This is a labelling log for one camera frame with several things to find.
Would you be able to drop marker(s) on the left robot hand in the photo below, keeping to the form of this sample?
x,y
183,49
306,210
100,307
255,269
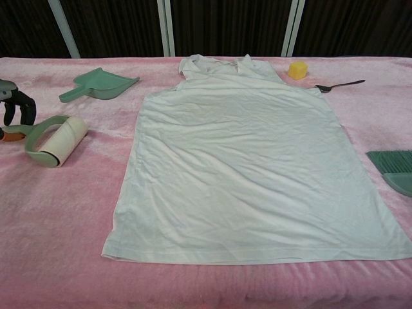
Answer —
x,y
27,109

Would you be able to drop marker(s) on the green lint roller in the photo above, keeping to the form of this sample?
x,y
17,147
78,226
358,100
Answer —
x,y
64,138

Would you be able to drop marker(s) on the green plastic dustpan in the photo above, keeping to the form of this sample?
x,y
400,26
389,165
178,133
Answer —
x,y
99,85

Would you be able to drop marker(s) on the pink fuzzy blanket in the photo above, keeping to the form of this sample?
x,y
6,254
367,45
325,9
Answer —
x,y
64,225

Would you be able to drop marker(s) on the white sleeveless shirt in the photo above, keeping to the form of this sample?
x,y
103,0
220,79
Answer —
x,y
241,161

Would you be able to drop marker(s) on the yellow cube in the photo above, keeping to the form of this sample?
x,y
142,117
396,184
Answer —
x,y
297,70

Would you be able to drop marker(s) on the metal spoon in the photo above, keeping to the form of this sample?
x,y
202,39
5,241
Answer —
x,y
323,88

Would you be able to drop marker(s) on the green hand brush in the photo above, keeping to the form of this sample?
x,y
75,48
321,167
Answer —
x,y
396,161

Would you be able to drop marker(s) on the white frame post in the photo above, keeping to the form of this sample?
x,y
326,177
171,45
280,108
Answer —
x,y
293,29
65,32
167,29

